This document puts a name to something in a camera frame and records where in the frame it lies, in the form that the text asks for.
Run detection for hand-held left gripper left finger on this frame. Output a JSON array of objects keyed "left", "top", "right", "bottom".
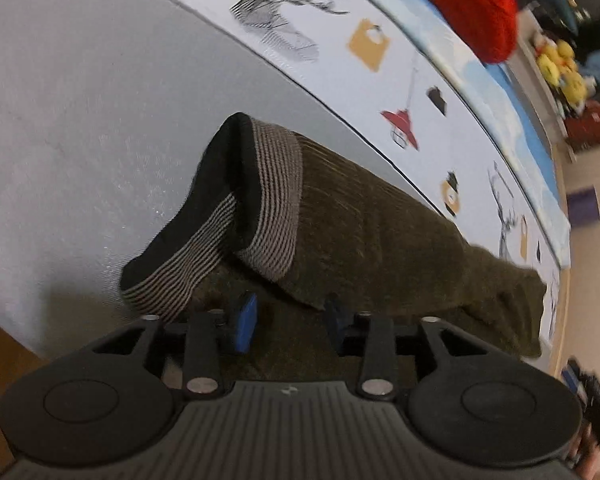
[{"left": 87, "top": 294, "right": 258, "bottom": 401}]

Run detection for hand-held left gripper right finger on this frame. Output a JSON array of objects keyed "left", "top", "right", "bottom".
[{"left": 325, "top": 294, "right": 481, "bottom": 400}]

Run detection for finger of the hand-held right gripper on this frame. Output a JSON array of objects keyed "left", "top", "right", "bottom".
[{"left": 561, "top": 357, "right": 589, "bottom": 401}]

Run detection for olive corduroy pants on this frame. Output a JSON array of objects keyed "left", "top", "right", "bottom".
[{"left": 119, "top": 112, "right": 548, "bottom": 383}]

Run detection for purple box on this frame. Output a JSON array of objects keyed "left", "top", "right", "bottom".
[{"left": 567, "top": 186, "right": 600, "bottom": 228}]

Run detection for dark red cushion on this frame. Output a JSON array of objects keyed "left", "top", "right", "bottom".
[{"left": 565, "top": 100, "right": 600, "bottom": 153}]

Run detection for light blue patterned sheet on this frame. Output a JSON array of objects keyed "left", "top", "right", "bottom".
[{"left": 325, "top": 0, "right": 573, "bottom": 268}]

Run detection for grey deer-print bed sheet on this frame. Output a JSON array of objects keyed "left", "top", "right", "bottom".
[{"left": 0, "top": 0, "right": 573, "bottom": 361}]

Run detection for yellow plush toy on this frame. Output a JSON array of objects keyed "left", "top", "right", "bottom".
[{"left": 560, "top": 70, "right": 589, "bottom": 104}]

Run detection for yellow plush duck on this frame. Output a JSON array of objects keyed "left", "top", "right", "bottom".
[{"left": 536, "top": 41, "right": 576, "bottom": 83}]

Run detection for red folded blanket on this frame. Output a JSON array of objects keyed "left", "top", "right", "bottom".
[{"left": 382, "top": 0, "right": 520, "bottom": 65}]

